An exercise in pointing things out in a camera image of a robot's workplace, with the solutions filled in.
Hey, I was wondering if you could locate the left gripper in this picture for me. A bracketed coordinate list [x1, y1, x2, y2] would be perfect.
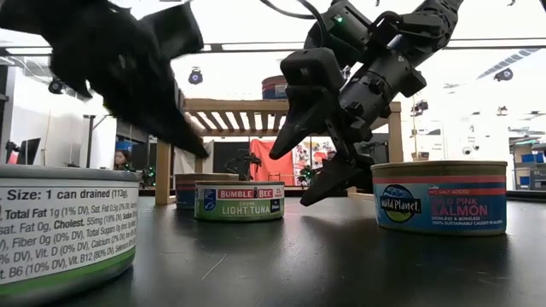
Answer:
[49, 16, 211, 160]

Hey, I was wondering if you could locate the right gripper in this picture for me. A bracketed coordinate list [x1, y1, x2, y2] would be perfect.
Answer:
[267, 45, 428, 208]

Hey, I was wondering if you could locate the Wild Planet pink salmon can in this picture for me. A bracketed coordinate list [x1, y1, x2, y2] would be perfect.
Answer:
[174, 172, 240, 211]
[261, 75, 289, 101]
[369, 159, 508, 237]

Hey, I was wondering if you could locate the Bumble Bee light tuna can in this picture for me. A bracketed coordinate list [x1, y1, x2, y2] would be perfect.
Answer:
[194, 180, 286, 223]
[0, 165, 142, 300]

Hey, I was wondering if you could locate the wooden slatted shelf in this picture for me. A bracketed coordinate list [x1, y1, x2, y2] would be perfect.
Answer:
[154, 97, 404, 206]

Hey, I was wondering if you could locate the floral hanging cloth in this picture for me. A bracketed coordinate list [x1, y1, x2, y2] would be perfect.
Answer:
[292, 140, 338, 177]

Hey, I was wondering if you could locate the white hanging cloth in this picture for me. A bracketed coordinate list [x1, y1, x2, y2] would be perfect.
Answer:
[171, 140, 214, 175]

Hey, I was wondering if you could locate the orange hanging cloth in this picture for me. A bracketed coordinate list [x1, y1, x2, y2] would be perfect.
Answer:
[249, 138, 295, 187]

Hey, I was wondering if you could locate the person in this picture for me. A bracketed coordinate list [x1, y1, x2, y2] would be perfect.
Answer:
[113, 148, 131, 171]

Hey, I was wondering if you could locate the black floor stand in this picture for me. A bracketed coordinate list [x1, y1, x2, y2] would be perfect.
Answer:
[83, 113, 107, 169]

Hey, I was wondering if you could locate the thin hanging pole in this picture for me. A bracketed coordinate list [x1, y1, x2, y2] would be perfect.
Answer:
[409, 96, 418, 151]

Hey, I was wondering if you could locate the long ceiling light strip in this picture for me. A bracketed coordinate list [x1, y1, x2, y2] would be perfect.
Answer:
[0, 37, 546, 57]

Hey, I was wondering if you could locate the black monitor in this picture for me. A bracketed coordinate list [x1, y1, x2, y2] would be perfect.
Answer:
[15, 137, 43, 166]

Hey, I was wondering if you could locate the black ceiling camera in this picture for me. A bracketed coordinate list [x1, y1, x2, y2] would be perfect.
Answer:
[187, 67, 205, 86]
[410, 99, 430, 117]
[47, 75, 68, 96]
[493, 67, 514, 83]

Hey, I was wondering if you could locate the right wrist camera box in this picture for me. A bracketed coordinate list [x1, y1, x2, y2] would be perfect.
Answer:
[280, 46, 345, 89]

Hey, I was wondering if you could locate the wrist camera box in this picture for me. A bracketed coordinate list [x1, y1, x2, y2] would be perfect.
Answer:
[138, 2, 206, 61]
[280, 46, 345, 89]

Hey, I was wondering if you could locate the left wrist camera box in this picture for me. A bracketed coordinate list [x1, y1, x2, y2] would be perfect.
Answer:
[138, 2, 206, 61]

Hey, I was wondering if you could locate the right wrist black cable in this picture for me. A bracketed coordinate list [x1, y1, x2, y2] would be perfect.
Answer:
[259, 0, 329, 48]

